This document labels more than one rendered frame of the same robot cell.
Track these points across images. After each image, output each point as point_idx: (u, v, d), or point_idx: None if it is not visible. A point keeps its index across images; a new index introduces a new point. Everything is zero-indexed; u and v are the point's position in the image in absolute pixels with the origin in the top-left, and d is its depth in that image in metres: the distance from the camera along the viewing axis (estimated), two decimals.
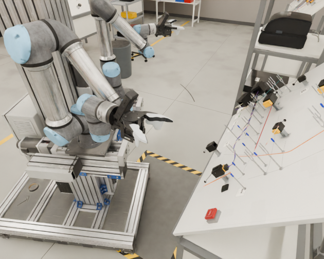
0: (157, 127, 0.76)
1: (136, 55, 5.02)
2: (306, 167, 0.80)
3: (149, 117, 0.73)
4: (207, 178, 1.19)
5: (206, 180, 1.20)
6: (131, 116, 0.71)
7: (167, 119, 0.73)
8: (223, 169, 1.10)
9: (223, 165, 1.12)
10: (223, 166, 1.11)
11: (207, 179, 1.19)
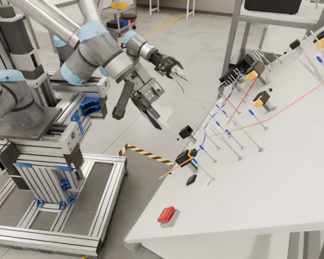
0: (167, 109, 0.64)
1: (125, 46, 4.76)
2: (294, 144, 0.53)
3: (149, 113, 0.64)
4: (172, 168, 0.92)
5: (171, 171, 0.93)
6: (136, 103, 0.65)
7: (164, 128, 0.64)
8: (189, 156, 0.83)
9: (190, 150, 0.85)
10: (190, 151, 0.84)
11: (171, 169, 0.92)
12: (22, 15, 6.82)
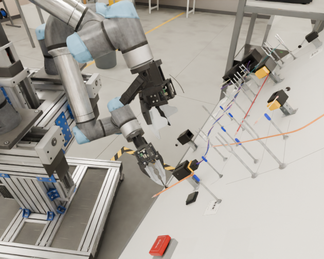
0: (163, 121, 0.61)
1: None
2: None
3: None
4: (168, 182, 0.78)
5: (168, 185, 0.79)
6: None
7: (157, 133, 0.65)
8: (189, 169, 0.69)
9: (191, 162, 0.71)
10: (190, 163, 0.70)
11: (168, 183, 0.78)
12: (18, 13, 6.68)
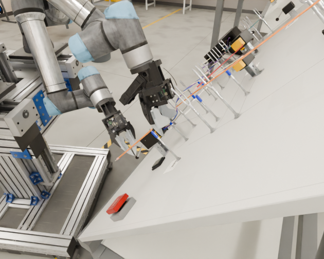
0: (165, 119, 0.62)
1: None
2: (279, 99, 0.38)
3: None
4: (139, 151, 0.76)
5: (138, 155, 0.77)
6: None
7: (160, 130, 0.66)
8: (156, 134, 0.67)
9: None
10: None
11: (138, 152, 0.77)
12: None
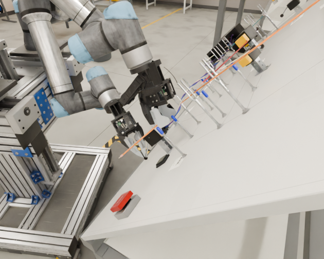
0: (165, 119, 0.62)
1: None
2: (291, 93, 0.36)
3: None
4: (146, 151, 0.75)
5: (146, 155, 0.76)
6: None
7: None
8: None
9: None
10: None
11: (145, 152, 0.75)
12: None
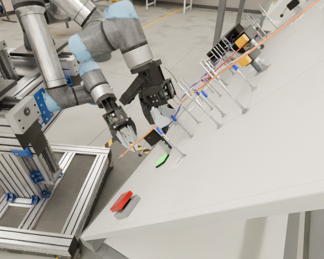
0: (165, 119, 0.62)
1: None
2: (290, 93, 0.36)
3: None
4: (142, 149, 0.75)
5: (141, 152, 0.76)
6: None
7: None
8: None
9: None
10: None
11: (141, 150, 0.75)
12: None
